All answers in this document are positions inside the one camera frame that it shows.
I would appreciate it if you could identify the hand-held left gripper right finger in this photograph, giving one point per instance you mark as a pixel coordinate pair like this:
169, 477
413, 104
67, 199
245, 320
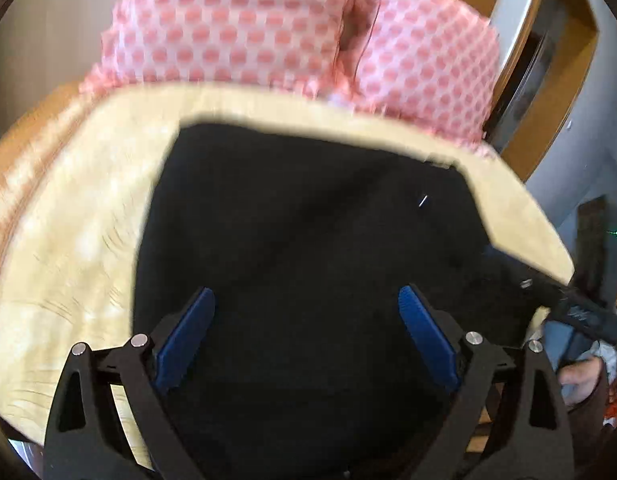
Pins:
429, 341

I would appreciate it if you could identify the black pants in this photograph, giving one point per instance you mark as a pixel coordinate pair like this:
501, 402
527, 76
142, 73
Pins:
308, 240

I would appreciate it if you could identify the wooden bed headboard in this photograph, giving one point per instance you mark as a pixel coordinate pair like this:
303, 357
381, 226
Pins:
558, 85

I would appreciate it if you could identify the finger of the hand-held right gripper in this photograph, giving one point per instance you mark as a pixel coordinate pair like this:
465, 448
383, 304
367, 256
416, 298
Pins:
518, 276

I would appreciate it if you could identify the person's right hand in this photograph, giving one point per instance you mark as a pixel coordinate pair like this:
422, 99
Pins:
581, 382

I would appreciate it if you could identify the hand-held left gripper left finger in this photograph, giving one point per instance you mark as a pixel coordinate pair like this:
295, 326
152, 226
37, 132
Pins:
184, 341

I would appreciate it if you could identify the yellow blanket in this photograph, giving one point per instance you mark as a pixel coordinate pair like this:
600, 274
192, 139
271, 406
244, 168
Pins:
73, 240

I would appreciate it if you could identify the blue cloth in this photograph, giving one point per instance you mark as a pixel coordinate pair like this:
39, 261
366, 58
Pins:
563, 342

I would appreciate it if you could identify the pink dotted pillow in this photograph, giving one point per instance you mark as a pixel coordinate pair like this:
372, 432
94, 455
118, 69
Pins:
228, 20
428, 60

